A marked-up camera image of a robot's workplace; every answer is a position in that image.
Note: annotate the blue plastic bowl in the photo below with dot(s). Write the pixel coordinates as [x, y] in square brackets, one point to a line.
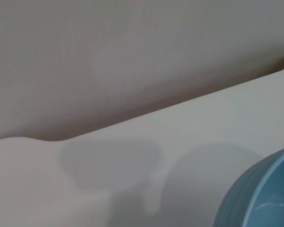
[262, 189]

